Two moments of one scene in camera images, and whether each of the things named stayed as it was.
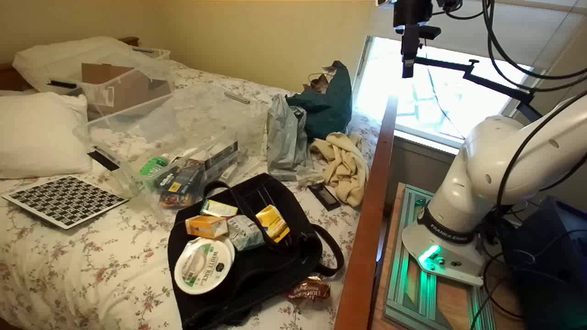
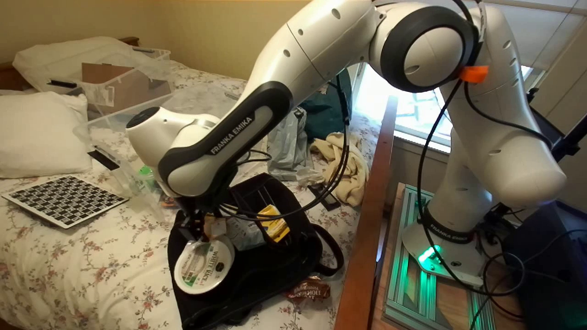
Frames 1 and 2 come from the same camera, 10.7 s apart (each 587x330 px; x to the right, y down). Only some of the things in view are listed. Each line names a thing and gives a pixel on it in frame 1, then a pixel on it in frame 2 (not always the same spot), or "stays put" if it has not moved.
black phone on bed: [325, 196] stays put
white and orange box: [206, 225] stays put
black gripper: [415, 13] -> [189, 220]
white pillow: [42, 134] stays put
